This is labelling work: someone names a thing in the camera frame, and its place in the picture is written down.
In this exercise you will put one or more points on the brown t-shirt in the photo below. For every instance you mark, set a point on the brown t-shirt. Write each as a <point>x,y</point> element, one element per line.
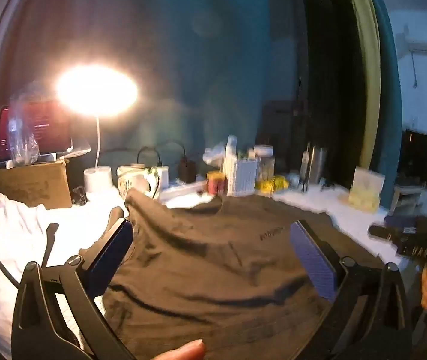
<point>213,270</point>

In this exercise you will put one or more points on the laptop with red screen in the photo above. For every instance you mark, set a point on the laptop with red screen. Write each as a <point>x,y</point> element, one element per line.
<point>52,127</point>

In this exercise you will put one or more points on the black power adapter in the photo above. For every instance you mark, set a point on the black power adapter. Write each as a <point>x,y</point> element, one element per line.
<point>187,170</point>

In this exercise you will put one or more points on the steel tumbler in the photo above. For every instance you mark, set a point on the steel tumbler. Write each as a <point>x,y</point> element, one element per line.
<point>314,165</point>

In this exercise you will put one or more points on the yellow tissue box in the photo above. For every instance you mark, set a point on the yellow tissue box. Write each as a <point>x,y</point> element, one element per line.
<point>365,191</point>

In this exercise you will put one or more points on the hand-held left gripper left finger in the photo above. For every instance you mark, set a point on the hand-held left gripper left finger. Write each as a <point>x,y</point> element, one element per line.
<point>112,255</point>

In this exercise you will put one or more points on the white charger block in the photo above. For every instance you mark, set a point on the white charger block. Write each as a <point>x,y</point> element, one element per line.
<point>160,176</point>

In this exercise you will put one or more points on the white crumpled cloth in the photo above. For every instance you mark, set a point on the white crumpled cloth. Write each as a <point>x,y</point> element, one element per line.
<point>7,225</point>

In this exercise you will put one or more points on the dark chair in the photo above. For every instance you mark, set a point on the dark chair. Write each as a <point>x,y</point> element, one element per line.
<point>281,131</point>

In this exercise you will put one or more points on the yellow-green curtain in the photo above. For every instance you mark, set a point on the yellow-green curtain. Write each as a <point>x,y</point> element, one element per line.
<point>367,63</point>

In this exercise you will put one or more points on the clear jar with white lid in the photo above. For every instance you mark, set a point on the clear jar with white lid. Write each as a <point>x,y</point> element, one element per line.
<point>265,161</point>

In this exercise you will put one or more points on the red can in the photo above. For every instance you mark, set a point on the red can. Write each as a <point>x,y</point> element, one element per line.
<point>215,183</point>

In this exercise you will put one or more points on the white textured table cover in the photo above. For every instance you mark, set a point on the white textured table cover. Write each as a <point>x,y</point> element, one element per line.
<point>311,202</point>

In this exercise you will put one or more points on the black monitor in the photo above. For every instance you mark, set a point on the black monitor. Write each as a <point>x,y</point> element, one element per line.
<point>421,157</point>

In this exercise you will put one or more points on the white crumpled tissue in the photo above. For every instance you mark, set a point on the white crumpled tissue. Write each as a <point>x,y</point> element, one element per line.
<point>213,154</point>

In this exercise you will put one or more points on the yellow snack packet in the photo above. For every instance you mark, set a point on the yellow snack packet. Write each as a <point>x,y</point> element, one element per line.
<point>273,184</point>

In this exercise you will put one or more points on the white desk lamp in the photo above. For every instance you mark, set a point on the white desk lamp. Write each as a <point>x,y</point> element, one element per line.
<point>97,90</point>

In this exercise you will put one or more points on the clear plastic bag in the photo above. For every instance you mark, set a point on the clear plastic bag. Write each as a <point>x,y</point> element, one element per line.
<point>22,142</point>

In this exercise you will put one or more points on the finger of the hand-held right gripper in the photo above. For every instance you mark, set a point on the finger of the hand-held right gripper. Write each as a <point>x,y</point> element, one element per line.
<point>382,233</point>

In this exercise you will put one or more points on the person's left hand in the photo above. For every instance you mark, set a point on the person's left hand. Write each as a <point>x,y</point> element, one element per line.
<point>183,350</point>

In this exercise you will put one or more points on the cardboard box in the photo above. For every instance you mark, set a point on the cardboard box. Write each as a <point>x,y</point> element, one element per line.
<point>30,183</point>

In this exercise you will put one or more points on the white power strip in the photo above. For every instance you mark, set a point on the white power strip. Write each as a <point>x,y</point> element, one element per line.
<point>183,191</point>

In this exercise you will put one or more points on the white perforated basket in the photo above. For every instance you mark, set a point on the white perforated basket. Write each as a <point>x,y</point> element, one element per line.
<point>241,178</point>

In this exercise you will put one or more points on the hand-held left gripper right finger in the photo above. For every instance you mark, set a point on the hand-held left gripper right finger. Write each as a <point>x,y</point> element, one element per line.
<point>314,258</point>

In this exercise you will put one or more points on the teal curtain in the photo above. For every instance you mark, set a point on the teal curtain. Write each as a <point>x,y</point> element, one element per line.
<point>198,63</point>

